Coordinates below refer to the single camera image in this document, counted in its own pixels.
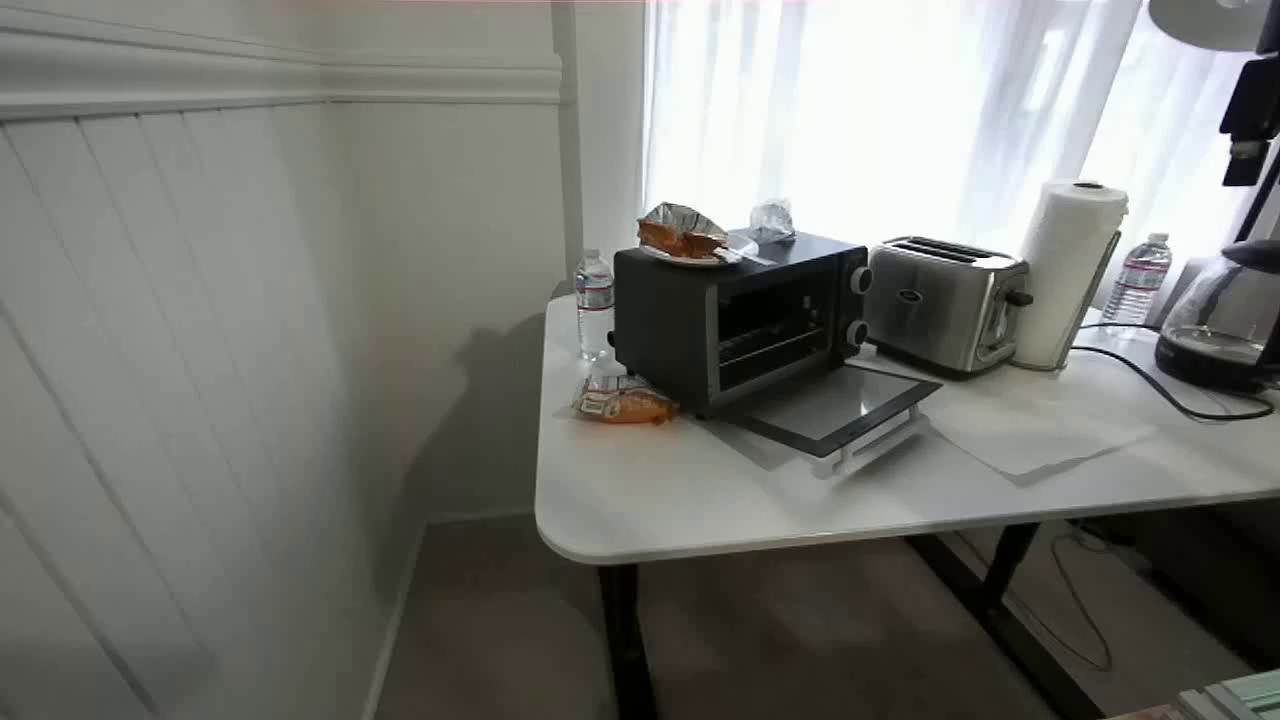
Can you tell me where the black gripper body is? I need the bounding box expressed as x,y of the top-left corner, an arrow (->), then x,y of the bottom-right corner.
1216,47 -> 1280,190

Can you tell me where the clear plastic bottle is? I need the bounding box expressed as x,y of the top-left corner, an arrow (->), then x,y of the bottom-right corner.
743,197 -> 801,260

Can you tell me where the water bottle with label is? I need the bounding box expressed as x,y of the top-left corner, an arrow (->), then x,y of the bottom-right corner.
1109,227 -> 1175,326

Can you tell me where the black toaster oven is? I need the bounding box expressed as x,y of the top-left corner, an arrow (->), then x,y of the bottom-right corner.
610,231 -> 943,459

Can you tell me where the clear water bottle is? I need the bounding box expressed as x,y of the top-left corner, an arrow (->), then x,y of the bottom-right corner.
574,249 -> 619,365

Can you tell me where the glass electric kettle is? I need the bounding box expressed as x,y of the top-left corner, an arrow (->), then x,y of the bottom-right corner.
1153,235 -> 1280,401

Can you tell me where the white paper towel roll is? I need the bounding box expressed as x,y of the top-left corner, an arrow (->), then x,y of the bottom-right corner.
1008,180 -> 1134,377

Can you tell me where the silver two-slot toaster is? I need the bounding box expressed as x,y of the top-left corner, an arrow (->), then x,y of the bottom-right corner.
861,231 -> 1035,380

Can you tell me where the white paper sheet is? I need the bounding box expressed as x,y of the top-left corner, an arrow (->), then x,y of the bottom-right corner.
915,380 -> 1161,486

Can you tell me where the white sheer curtain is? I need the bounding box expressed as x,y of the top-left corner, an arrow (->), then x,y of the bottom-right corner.
637,0 -> 1280,300

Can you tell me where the white plate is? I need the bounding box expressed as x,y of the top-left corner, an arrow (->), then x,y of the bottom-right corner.
637,227 -> 765,270

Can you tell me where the pale box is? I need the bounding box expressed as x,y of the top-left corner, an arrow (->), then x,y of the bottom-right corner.
1104,663 -> 1280,720

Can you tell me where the crinkled snack bag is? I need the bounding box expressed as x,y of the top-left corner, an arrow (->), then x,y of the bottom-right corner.
637,200 -> 733,260

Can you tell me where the orange bread bag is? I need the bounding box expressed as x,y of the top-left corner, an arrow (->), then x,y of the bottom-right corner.
574,349 -> 683,429

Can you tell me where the black power cable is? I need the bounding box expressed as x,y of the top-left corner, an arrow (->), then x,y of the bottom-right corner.
1073,339 -> 1280,429

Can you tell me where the thin floor cable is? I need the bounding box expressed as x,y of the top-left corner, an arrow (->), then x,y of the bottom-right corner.
1043,526 -> 1122,681

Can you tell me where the black table frame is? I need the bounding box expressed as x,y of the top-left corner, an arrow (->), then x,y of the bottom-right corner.
593,521 -> 1112,720

